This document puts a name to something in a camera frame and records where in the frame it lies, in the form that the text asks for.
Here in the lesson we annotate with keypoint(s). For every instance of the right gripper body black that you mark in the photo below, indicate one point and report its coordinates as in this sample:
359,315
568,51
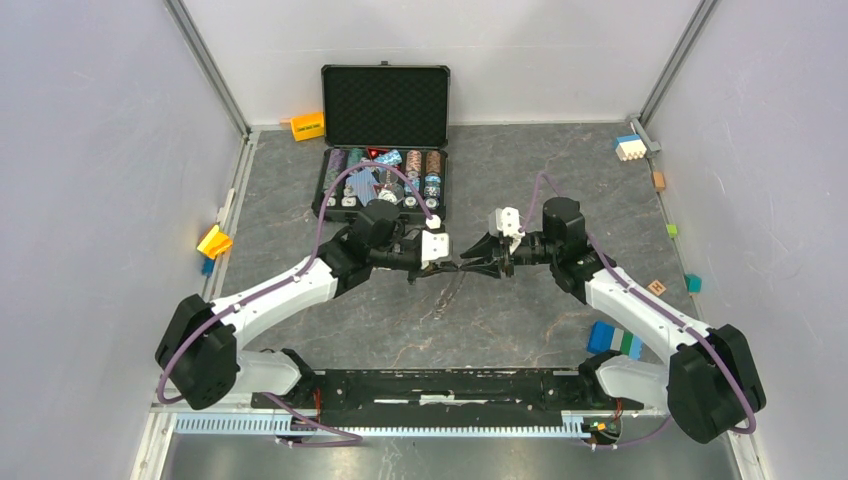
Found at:
527,251

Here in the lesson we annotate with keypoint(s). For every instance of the yellow orange block left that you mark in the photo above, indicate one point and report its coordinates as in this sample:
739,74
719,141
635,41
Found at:
214,243

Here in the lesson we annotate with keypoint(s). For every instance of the wooden letter cube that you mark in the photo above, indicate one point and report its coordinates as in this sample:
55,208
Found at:
657,288

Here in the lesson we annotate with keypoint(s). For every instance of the small blue block left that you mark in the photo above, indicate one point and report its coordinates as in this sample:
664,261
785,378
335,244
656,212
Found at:
207,267

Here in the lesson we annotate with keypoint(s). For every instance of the blue white toy brick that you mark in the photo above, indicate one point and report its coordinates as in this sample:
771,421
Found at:
630,147

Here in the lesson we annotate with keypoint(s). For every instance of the blue green toy brick stack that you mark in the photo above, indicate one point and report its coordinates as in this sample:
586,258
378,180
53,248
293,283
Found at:
604,337

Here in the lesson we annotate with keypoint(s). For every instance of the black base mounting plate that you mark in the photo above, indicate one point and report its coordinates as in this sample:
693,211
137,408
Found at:
489,397

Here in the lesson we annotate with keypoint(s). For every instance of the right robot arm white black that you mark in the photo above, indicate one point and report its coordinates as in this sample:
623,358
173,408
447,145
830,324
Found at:
706,380

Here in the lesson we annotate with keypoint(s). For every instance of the black poker chip case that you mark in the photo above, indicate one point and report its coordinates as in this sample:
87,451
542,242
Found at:
393,121

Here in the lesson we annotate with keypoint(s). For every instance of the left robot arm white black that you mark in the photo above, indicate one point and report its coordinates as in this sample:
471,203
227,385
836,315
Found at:
202,353

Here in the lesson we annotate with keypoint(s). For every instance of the yellow box at back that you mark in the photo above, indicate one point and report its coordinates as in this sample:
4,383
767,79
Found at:
308,126

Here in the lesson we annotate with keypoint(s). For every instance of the orange wooden cube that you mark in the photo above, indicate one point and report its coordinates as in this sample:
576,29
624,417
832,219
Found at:
659,181

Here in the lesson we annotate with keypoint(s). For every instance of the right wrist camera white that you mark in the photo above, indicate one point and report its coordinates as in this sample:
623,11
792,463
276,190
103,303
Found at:
505,222

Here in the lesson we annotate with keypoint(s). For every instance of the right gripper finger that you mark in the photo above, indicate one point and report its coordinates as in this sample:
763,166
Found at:
481,249
483,268

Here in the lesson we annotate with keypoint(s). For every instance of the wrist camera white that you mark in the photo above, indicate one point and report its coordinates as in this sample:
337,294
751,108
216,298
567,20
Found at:
505,222
435,242

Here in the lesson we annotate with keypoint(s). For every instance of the blue playing card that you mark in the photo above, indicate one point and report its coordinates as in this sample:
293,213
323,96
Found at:
362,186

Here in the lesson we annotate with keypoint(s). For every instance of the teal small cube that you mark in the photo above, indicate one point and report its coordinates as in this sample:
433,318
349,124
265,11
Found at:
693,283

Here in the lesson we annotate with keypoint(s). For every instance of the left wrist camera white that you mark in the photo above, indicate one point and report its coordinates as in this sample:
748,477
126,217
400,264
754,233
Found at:
435,242

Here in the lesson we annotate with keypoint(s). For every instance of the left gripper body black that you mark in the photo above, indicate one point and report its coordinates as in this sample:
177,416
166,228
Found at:
401,258

